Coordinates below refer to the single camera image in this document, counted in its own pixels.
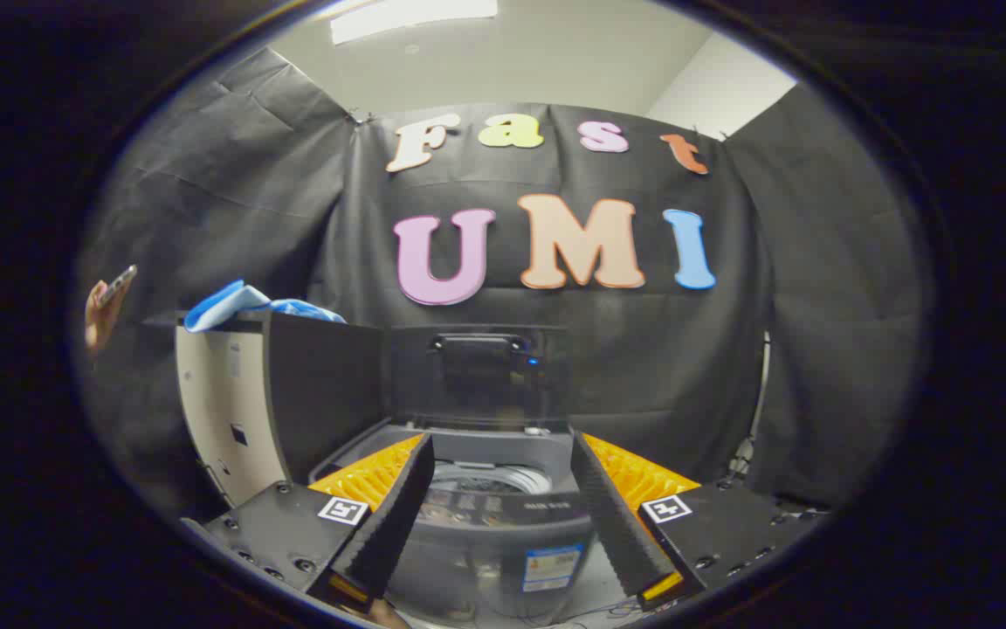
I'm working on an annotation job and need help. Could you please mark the dark washing machine lid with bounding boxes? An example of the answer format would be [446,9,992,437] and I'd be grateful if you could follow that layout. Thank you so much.
[389,325,572,431]

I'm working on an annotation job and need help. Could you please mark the black hanging cables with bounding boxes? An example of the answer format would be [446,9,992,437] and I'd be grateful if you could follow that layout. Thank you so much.
[726,332,771,487]

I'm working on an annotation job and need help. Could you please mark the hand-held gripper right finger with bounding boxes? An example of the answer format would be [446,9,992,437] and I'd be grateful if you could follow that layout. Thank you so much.
[570,430,827,612]

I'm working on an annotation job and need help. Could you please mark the grey washing machine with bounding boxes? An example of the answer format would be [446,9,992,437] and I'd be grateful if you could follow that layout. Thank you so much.
[309,418,598,626]

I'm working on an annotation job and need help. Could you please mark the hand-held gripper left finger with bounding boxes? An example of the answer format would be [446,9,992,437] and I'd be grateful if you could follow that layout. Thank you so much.
[180,432,436,614]

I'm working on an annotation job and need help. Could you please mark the black floor cables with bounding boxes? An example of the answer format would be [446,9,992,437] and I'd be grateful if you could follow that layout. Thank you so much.
[555,598,644,626]

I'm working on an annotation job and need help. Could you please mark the black and cream cabinet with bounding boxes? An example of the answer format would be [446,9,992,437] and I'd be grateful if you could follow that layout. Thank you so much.
[143,310,392,509]

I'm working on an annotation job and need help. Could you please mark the blue cloth garment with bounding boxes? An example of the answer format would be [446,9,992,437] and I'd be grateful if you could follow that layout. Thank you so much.
[184,280,347,334]

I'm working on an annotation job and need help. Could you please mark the silver smartphone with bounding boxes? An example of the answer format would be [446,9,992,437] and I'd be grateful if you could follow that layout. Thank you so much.
[97,265,138,307]

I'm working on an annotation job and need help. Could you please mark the black backdrop cloth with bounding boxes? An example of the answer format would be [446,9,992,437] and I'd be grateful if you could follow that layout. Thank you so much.
[75,48,936,525]

